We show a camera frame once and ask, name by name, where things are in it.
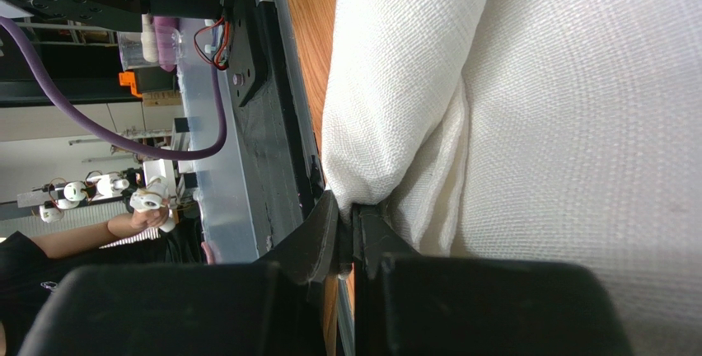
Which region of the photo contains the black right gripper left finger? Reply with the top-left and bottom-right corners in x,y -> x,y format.
20,191 -> 339,355

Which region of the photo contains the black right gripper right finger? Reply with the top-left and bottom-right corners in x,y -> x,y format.
352,205 -> 633,355

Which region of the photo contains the white cloth napkin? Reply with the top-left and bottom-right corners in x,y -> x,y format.
321,0 -> 701,355

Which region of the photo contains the distant person's forearm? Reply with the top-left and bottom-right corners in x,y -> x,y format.
31,215 -> 142,259

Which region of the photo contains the distant person's hand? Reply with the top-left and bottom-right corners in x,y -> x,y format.
129,208 -> 170,231

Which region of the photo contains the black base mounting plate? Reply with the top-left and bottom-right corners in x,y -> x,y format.
227,0 -> 324,241

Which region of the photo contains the white handheld device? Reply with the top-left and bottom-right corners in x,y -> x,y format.
129,176 -> 176,232

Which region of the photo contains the orange clamp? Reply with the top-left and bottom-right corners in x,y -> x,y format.
119,70 -> 143,99

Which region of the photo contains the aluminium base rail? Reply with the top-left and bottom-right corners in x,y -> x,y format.
179,0 -> 284,264

